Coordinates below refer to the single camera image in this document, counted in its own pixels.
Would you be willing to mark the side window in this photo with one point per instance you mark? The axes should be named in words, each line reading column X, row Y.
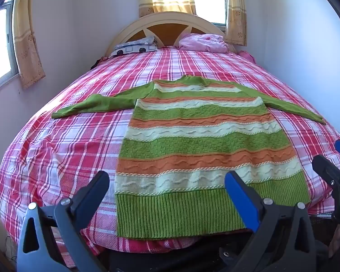
column 1, row 42

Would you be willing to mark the pink pillow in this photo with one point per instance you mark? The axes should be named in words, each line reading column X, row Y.
column 205, row 42

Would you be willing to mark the pink cloth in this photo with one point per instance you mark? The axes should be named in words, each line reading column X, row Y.
column 248, row 56

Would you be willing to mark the grey printed pillow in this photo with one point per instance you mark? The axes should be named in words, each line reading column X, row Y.
column 133, row 46

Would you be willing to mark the green orange striped knit sweater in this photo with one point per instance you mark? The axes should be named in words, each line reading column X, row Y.
column 204, row 153

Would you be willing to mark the cream wooden headboard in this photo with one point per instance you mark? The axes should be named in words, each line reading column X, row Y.
column 161, row 27

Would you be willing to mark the window behind headboard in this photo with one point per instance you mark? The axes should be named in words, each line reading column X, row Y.
column 211, row 0

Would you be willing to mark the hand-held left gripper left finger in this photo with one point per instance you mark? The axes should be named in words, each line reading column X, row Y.
column 94, row 194

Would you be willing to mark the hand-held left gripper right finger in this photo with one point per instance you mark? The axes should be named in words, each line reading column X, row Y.
column 240, row 198

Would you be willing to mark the dark cloth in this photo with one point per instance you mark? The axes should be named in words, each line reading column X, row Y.
column 97, row 61

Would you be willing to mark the red plaid bed sheet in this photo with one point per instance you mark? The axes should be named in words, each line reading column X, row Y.
column 73, row 147

